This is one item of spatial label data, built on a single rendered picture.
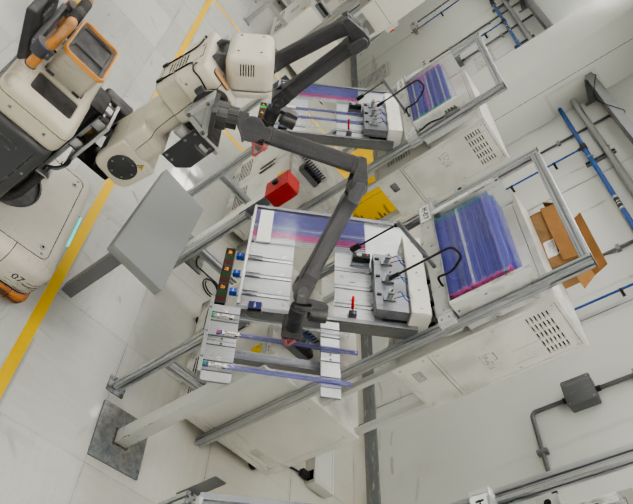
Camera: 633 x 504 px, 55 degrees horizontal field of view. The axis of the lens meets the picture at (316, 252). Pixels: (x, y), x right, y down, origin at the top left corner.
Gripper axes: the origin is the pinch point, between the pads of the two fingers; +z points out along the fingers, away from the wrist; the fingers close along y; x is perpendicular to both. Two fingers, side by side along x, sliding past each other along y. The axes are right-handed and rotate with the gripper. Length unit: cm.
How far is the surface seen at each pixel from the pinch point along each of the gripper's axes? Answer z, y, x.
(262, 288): 10.7, 33.1, 9.9
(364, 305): 6.3, 29.4, -31.1
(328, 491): 153, 21, -53
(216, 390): 24.9, -7.6, 21.1
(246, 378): 15.1, -7.1, 11.5
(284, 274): 10.8, 43.0, 1.5
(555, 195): -44, 59, -96
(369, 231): 10, 80, -37
